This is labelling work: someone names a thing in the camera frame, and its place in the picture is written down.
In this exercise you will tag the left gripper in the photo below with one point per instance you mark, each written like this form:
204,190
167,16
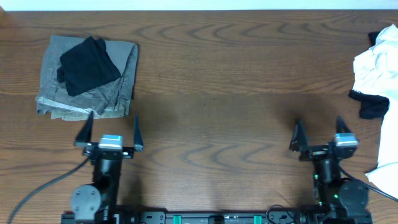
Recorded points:
84,137

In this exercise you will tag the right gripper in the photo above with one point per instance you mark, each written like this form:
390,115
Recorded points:
300,144

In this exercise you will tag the white t-shirt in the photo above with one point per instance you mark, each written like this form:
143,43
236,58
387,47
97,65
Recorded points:
384,176

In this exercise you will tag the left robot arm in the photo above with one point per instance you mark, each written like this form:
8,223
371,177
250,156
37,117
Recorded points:
97,202

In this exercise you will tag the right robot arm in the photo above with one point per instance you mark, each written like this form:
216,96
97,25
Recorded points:
341,199

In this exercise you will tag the folded grey trousers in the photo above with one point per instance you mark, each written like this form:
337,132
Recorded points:
111,100

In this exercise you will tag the black garment at right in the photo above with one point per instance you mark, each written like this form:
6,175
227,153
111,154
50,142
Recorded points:
371,105

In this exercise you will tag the folded black cloth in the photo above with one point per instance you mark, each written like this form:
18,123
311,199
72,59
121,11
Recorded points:
86,66

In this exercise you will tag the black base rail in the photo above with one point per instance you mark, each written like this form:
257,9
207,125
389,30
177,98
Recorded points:
272,216

